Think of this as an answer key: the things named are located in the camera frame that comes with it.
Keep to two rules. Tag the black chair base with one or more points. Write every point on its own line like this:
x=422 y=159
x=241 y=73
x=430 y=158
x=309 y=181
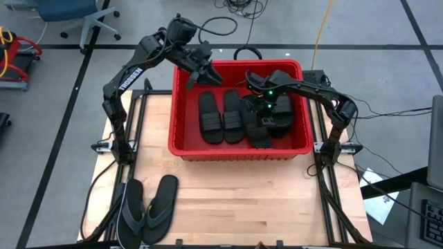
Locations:
x=3 y=121

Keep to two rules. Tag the grey desk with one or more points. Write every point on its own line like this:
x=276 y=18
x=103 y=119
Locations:
x=415 y=193

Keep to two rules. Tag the blue office chair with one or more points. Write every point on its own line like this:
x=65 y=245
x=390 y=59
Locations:
x=65 y=8

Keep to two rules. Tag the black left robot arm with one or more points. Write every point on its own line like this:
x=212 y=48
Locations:
x=145 y=52

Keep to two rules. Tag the grey flat panel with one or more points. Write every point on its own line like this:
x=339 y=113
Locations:
x=436 y=138

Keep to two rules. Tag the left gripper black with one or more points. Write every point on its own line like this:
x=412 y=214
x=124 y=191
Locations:
x=200 y=60

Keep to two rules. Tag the red and black cart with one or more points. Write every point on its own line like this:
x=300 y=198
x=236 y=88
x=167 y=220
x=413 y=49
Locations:
x=17 y=65

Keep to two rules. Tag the black slide sandal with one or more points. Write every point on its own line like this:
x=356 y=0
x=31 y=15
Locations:
x=257 y=135
x=211 y=121
x=285 y=119
x=232 y=119

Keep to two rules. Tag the black edge clamp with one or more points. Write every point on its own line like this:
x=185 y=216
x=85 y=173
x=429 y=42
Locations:
x=280 y=244
x=179 y=243

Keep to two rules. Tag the black flip-flop sandal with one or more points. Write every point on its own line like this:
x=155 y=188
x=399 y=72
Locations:
x=161 y=207
x=131 y=214

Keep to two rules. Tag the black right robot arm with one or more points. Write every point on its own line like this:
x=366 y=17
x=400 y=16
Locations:
x=311 y=90

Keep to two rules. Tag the black vented box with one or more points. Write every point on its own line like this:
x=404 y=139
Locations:
x=311 y=76

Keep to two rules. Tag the black keyboard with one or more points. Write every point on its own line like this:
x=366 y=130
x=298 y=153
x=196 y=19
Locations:
x=432 y=224

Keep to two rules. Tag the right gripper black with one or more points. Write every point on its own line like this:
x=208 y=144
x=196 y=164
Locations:
x=268 y=86

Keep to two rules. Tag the white paper sheet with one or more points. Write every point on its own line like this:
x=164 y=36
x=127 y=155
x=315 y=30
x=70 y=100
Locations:
x=380 y=207

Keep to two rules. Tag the red plastic bin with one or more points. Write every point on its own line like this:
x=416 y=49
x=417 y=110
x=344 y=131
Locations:
x=187 y=138

